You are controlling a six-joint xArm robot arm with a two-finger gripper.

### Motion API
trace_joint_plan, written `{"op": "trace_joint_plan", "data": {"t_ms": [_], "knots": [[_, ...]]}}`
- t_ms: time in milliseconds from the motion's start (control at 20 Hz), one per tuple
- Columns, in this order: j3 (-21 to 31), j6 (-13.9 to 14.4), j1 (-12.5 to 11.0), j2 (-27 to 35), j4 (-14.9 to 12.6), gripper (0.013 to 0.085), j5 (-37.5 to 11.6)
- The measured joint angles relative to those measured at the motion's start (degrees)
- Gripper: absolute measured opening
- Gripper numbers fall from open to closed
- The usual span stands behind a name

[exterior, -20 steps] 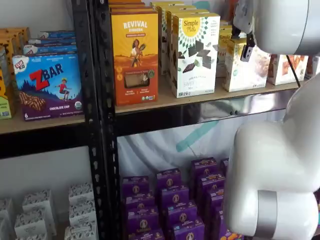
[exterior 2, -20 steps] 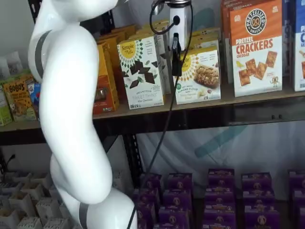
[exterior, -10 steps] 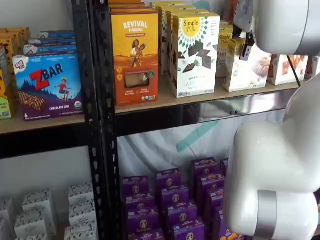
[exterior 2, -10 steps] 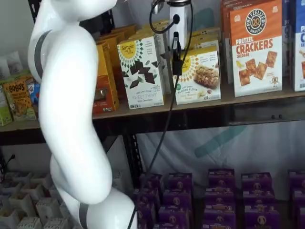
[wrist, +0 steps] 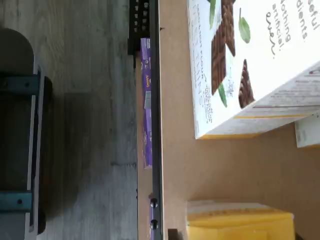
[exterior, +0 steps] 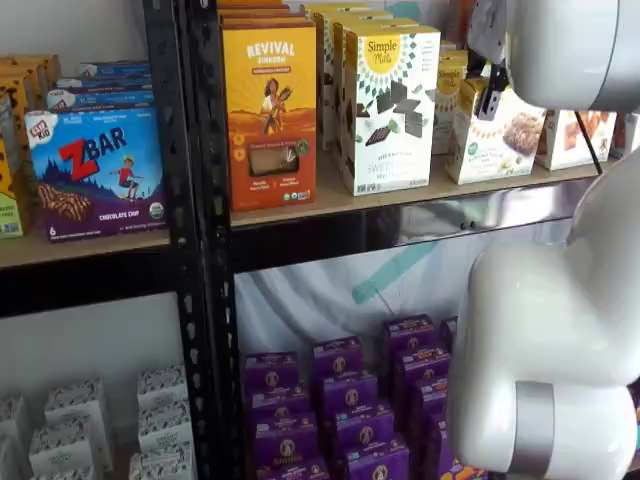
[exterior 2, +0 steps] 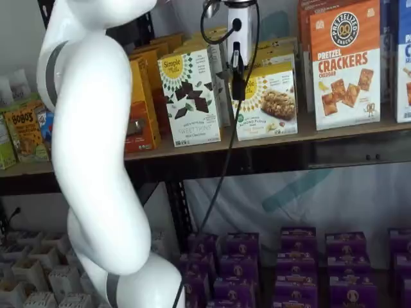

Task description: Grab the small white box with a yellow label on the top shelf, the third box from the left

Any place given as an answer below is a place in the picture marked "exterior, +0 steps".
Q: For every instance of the blue purple ZBar box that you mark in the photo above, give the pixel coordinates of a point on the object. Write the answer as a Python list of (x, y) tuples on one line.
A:
[(100, 99), (105, 82), (115, 69), (100, 175)]

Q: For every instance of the white box orange cracker picture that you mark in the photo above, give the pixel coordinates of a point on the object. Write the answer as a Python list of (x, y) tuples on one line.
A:
[(629, 135), (570, 142)]

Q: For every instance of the yellow green snack box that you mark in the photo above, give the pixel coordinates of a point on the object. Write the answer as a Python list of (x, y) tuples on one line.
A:
[(10, 200)]

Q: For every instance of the purple Annie's box orange label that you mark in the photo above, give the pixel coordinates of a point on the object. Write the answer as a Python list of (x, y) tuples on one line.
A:
[(440, 450), (409, 335), (422, 367), (427, 400)]

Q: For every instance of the small white box yellow label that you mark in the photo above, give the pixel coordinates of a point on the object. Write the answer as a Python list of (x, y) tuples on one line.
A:
[(492, 150)]

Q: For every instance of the wooden shelf board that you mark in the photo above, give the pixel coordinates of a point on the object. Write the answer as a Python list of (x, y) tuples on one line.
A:
[(330, 197), (30, 247)]

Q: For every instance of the orange Revival cracker box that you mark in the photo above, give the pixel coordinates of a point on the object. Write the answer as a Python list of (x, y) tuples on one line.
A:
[(265, 21), (255, 9), (270, 115)]

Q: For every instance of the yellow Simple Mills box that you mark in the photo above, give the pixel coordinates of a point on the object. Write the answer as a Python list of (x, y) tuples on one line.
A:
[(447, 110)]

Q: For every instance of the yellow chocolate chip snack box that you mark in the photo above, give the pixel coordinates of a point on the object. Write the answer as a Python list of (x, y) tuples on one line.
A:
[(42, 75), (12, 110)]

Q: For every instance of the black metal shelf rack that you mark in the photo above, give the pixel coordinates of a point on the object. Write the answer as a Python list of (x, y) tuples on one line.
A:
[(212, 200), (167, 150)]

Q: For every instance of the white Simple Mills thins box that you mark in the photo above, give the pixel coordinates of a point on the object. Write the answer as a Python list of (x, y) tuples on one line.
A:
[(325, 75), (335, 7), (340, 100), (395, 115)]

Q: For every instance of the purple Annie's snack box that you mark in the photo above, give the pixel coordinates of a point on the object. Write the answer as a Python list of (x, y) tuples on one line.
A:
[(362, 430), (285, 440), (270, 372), (350, 395), (292, 470), (337, 357), (448, 332), (377, 462), (280, 405)]

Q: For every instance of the white patterned carton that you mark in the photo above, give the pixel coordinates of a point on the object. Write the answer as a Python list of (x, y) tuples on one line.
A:
[(62, 474), (165, 425), (162, 387), (162, 465), (12, 420), (60, 450), (75, 405)]

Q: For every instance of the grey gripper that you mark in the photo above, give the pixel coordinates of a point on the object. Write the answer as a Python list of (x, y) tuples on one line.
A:
[(490, 30)]

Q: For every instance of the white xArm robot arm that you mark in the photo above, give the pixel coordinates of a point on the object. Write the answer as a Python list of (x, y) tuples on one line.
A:
[(540, 325)]

